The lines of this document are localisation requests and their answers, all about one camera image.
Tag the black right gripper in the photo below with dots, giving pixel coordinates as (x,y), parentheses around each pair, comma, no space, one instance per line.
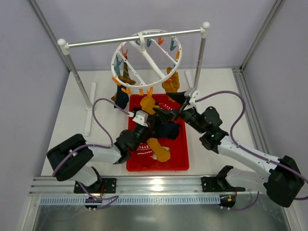
(180,112)

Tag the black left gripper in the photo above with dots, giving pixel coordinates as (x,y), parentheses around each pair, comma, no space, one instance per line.
(149,122)

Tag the navy teal sock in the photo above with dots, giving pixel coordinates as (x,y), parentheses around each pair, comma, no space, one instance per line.
(169,131)

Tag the yellow sock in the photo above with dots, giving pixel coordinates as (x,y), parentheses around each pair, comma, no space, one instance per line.
(172,84)

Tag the navy blue sock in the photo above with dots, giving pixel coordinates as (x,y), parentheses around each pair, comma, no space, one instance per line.
(121,98)

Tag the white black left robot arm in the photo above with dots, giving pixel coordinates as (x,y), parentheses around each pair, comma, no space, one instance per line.
(69,159)

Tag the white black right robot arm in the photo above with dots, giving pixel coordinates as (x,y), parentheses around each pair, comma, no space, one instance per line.
(279,178)

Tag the white round clip hanger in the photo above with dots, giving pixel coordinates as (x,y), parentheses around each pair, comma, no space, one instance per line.
(140,42)

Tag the black sock in bin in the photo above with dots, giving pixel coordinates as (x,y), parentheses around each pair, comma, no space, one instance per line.
(153,134)

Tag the red plastic bin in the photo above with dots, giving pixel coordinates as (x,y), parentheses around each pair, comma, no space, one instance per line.
(179,151)

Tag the red white patterned sock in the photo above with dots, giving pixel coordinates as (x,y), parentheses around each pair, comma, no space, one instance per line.
(145,153)

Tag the mustard sock in bin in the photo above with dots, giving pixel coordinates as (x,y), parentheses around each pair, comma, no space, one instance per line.
(152,142)

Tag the olive orange hanging sock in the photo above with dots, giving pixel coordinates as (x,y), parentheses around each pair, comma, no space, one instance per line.
(123,77)

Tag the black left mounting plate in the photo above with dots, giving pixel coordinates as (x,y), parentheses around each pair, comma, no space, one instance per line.
(103,185)

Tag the black mounting plate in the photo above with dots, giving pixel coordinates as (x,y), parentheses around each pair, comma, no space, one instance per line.
(103,185)
(216,184)

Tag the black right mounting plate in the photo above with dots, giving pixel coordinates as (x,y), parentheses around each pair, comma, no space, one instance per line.
(216,184)

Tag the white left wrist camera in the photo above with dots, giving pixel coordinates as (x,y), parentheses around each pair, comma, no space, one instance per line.
(141,118)

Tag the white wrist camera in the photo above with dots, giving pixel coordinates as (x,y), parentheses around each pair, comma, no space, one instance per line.
(141,118)
(193,95)

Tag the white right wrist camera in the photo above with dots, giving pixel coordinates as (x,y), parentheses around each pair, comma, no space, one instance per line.
(193,95)

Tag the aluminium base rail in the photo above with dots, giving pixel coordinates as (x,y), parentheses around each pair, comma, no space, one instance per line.
(124,184)

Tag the aluminium frame rail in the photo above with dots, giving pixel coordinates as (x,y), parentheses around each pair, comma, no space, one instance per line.
(244,85)

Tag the white slotted cable duct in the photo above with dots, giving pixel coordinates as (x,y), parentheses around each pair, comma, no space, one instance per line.
(202,199)

